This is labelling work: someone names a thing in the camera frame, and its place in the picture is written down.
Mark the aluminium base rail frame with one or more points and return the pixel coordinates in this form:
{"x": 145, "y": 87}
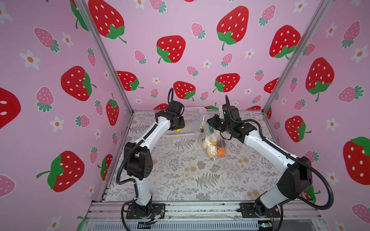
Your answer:
{"x": 206, "y": 216}

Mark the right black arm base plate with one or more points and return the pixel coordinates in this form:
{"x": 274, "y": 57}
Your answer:
{"x": 251, "y": 210}

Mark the left aluminium corner post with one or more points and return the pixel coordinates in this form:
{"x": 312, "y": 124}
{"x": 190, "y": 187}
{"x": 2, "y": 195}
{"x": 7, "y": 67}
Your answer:
{"x": 104, "y": 21}

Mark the clear zip top bag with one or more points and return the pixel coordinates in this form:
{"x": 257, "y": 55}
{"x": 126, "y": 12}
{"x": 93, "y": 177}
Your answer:
{"x": 210, "y": 132}

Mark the orange toy slice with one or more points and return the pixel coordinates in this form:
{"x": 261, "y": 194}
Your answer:
{"x": 220, "y": 152}

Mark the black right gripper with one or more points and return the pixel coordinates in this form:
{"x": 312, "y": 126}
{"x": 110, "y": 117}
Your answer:
{"x": 214, "y": 119}

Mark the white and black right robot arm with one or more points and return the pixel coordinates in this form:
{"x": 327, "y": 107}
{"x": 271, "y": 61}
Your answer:
{"x": 296, "y": 171}

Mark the white plastic basket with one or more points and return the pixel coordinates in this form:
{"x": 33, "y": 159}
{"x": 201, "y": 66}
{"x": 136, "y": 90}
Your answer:
{"x": 191, "y": 117}

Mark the floral patterned table mat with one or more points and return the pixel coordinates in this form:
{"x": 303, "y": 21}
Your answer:
{"x": 183, "y": 171}

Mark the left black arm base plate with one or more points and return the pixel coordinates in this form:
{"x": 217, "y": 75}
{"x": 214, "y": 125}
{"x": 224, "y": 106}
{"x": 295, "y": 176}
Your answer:
{"x": 156, "y": 210}

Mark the beige toy bun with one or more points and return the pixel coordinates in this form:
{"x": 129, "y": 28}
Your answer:
{"x": 212, "y": 151}

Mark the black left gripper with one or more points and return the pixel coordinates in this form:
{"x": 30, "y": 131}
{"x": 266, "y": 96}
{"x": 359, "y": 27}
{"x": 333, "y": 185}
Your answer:
{"x": 181, "y": 124}

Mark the aluminium corner post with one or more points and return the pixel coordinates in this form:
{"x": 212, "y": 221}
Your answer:
{"x": 104, "y": 21}
{"x": 310, "y": 30}

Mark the right aluminium corner post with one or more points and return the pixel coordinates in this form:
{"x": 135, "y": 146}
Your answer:
{"x": 310, "y": 30}

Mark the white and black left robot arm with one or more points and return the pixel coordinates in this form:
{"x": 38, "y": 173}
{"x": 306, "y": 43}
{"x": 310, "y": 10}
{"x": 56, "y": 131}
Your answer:
{"x": 138, "y": 164}

